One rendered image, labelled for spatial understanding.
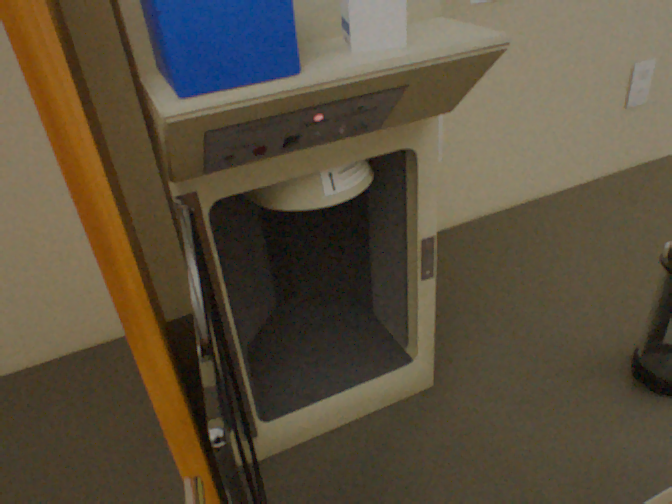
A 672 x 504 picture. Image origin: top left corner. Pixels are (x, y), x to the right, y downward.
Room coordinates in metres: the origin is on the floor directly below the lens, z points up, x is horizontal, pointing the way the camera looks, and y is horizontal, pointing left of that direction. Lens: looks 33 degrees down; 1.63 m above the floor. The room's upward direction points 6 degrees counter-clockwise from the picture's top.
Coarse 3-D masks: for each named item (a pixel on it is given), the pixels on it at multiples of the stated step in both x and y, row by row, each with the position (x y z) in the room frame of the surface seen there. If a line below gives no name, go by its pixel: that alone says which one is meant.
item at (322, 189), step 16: (304, 176) 0.59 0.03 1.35; (320, 176) 0.59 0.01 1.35; (336, 176) 0.59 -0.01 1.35; (352, 176) 0.61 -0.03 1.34; (368, 176) 0.63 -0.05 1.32; (256, 192) 0.60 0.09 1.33; (272, 192) 0.59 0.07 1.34; (288, 192) 0.58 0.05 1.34; (304, 192) 0.58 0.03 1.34; (320, 192) 0.58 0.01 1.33; (336, 192) 0.58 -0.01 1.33; (352, 192) 0.59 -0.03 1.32; (272, 208) 0.58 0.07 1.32; (288, 208) 0.58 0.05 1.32; (304, 208) 0.57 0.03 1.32; (320, 208) 0.57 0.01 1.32
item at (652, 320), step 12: (660, 288) 0.60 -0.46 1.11; (660, 300) 0.59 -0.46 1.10; (660, 312) 0.59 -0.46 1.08; (648, 324) 0.61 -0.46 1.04; (660, 324) 0.58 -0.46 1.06; (648, 336) 0.60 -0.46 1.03; (660, 336) 0.58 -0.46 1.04; (648, 348) 0.59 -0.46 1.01; (660, 348) 0.57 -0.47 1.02; (648, 360) 0.58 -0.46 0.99; (660, 360) 0.57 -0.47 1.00; (660, 372) 0.56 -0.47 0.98
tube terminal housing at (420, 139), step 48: (336, 0) 0.57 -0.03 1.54; (432, 0) 0.61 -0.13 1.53; (144, 48) 0.51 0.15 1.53; (336, 144) 0.57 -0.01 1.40; (384, 144) 0.59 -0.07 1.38; (432, 144) 0.61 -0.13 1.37; (240, 192) 0.53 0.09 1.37; (432, 192) 0.61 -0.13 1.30; (432, 288) 0.62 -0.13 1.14; (432, 336) 0.62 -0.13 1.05; (384, 384) 0.58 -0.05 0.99; (432, 384) 0.62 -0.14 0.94; (288, 432) 0.53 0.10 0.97
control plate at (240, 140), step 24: (360, 96) 0.48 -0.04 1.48; (384, 96) 0.49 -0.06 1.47; (264, 120) 0.45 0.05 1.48; (288, 120) 0.46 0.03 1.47; (312, 120) 0.48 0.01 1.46; (336, 120) 0.50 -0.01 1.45; (360, 120) 0.52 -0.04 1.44; (384, 120) 0.54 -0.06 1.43; (216, 144) 0.45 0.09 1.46; (240, 144) 0.46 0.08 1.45; (264, 144) 0.48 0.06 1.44; (312, 144) 0.52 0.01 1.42; (216, 168) 0.48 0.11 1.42
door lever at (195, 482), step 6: (186, 480) 0.30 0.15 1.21; (192, 480) 0.30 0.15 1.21; (198, 480) 0.30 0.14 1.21; (186, 486) 0.29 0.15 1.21; (192, 486) 0.29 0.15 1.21; (198, 486) 0.29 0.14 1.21; (186, 492) 0.29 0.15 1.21; (192, 492) 0.29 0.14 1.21; (198, 492) 0.29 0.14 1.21; (186, 498) 0.28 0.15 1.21; (192, 498) 0.28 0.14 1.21; (198, 498) 0.28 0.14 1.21; (204, 498) 0.29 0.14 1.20
